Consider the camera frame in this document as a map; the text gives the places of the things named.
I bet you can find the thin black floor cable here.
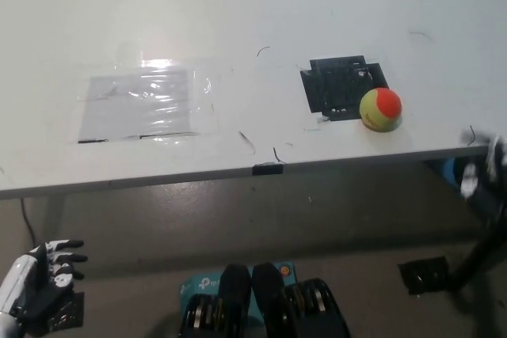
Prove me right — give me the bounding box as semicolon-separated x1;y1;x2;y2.
19;198;37;245

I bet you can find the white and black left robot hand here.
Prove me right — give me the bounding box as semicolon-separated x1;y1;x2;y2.
0;239;89;325

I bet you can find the teal router box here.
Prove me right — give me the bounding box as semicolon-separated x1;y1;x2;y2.
180;260;298;320

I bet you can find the orange and yellow tennis ball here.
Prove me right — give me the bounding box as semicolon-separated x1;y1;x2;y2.
359;87;403;133

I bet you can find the large black floor tape patch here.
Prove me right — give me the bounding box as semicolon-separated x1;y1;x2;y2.
397;255;460;296

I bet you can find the clear plastic sheet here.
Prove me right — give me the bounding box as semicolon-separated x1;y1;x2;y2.
76;59;215;145

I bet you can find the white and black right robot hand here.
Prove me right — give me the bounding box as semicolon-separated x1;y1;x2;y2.
459;128;507;213

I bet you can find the black tape square patch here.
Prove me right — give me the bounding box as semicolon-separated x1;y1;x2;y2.
299;54;392;123

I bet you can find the small black tape strip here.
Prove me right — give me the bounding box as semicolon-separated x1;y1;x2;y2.
251;161;285;177

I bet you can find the small black floor tape patch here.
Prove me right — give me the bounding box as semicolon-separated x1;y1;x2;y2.
45;291;86;333

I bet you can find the blue object under table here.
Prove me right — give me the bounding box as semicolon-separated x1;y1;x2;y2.
440;158;461;189

